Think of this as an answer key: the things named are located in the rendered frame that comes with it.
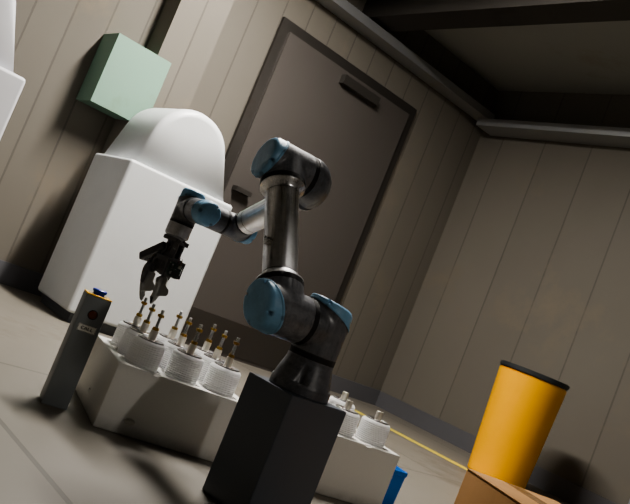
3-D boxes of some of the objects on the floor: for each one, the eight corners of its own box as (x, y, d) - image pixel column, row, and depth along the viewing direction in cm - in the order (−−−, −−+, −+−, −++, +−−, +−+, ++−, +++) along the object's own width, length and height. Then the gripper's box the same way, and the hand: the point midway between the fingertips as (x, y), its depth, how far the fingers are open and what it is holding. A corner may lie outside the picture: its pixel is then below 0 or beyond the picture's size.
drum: (542, 497, 459) (582, 391, 463) (506, 489, 431) (549, 376, 436) (484, 469, 489) (522, 369, 493) (448, 459, 461) (488, 354, 466)
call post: (66, 410, 214) (112, 302, 217) (40, 403, 212) (87, 293, 214) (63, 403, 221) (108, 298, 223) (38, 396, 218) (84, 289, 220)
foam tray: (224, 465, 224) (249, 405, 226) (92, 426, 209) (119, 361, 210) (190, 425, 260) (211, 374, 261) (74, 389, 245) (97, 334, 246)
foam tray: (379, 511, 246) (400, 456, 248) (271, 480, 230) (294, 421, 231) (324, 467, 281) (343, 419, 283) (227, 438, 265) (247, 387, 266)
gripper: (171, 235, 236) (143, 303, 235) (198, 247, 244) (171, 312, 243) (155, 229, 242) (127, 295, 241) (182, 241, 250) (155, 304, 249)
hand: (146, 297), depth 244 cm, fingers open, 3 cm apart
